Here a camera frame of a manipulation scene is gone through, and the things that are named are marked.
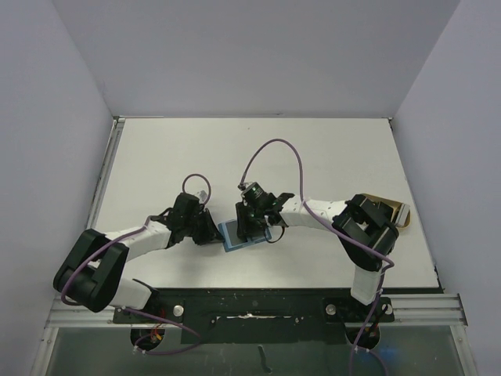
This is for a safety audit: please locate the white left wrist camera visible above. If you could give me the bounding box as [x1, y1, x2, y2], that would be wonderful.
[195, 190, 209, 202]

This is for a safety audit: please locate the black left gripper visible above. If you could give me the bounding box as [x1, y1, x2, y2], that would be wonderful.
[183, 208, 224, 245]

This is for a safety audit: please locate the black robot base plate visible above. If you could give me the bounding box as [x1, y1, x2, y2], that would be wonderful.
[113, 288, 395, 345]

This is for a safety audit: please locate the aluminium left side rail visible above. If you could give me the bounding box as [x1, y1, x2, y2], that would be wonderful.
[85, 117, 126, 230]

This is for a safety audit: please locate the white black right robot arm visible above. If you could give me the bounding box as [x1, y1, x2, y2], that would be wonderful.
[236, 182, 399, 320]

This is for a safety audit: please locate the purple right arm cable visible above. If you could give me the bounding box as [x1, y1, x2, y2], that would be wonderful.
[239, 139, 395, 376]

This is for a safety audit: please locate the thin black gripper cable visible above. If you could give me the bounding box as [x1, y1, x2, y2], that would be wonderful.
[265, 223, 286, 244]

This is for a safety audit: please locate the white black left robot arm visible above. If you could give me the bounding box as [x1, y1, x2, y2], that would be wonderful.
[52, 190, 224, 322]

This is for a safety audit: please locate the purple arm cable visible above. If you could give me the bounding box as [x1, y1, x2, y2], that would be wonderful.
[239, 139, 395, 376]
[60, 174, 203, 356]

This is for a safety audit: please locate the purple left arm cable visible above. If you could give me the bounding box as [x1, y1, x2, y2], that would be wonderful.
[60, 174, 203, 356]

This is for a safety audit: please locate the stack of credit cards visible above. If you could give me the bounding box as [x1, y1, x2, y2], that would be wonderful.
[395, 204, 410, 228]

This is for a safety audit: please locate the beige oval card tray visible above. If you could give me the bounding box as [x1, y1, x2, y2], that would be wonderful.
[363, 193, 411, 230]

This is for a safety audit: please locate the aluminium rail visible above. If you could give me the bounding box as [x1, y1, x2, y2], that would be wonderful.
[85, 117, 126, 230]
[31, 294, 477, 375]

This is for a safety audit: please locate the aluminium front rail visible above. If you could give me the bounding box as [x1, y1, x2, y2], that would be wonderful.
[31, 294, 477, 375]

